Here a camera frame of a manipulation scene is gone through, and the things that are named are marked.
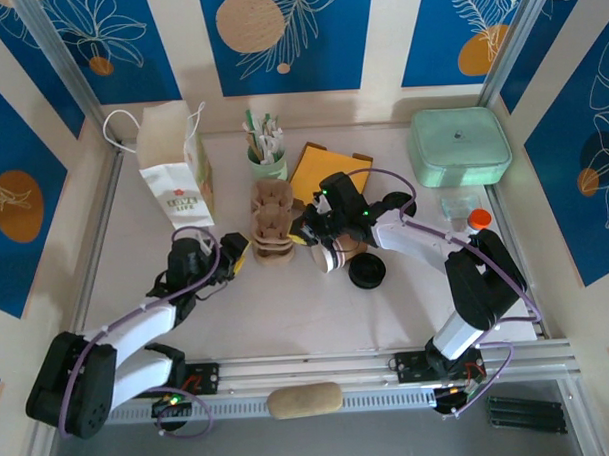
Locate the black paper coffee cup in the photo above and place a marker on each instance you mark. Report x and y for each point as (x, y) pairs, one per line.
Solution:
(325, 259)

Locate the white paper takeout bag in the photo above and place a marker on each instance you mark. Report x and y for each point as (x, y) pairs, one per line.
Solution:
(168, 183)

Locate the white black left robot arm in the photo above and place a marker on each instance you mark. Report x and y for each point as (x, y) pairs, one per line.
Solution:
(138, 326)

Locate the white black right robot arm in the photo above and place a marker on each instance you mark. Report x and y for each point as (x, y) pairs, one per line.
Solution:
(415, 239)

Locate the yellow napkin stack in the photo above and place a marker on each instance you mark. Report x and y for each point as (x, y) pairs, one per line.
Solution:
(327, 167)

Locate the orange napkins in tray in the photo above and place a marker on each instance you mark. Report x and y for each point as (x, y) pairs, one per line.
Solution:
(362, 158)

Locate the mint green utensil cup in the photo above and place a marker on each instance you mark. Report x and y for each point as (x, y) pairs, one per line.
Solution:
(277, 171)

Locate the wooden stirrer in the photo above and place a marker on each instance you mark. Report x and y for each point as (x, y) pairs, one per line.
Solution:
(254, 149)

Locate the clear plastic box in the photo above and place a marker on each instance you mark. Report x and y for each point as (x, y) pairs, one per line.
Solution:
(459, 206)

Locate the green white wrapped straw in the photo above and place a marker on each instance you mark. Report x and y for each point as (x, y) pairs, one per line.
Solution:
(249, 121)
(266, 119)

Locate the mint green zip case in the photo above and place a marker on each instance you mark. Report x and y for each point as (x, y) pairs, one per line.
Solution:
(457, 147)

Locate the orange capped bottle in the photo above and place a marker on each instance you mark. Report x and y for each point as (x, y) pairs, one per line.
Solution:
(480, 219)

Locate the beige foam pad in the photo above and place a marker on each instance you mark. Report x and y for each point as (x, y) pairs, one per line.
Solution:
(305, 400)

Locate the black controller board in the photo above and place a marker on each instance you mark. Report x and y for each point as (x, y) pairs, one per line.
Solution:
(163, 409)
(443, 400)

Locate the black ribbed bars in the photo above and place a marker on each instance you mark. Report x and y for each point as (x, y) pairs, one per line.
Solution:
(526, 415)

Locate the aluminium back frame rail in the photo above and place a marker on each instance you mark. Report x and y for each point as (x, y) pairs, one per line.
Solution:
(331, 129)

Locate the aluminium side rail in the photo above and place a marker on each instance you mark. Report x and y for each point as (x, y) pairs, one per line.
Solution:
(499, 216)
(102, 230)

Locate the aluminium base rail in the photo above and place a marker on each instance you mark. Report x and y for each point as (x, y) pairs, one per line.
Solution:
(314, 372)

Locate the aluminium frame post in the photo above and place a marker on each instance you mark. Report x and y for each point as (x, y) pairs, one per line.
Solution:
(513, 35)
(58, 51)

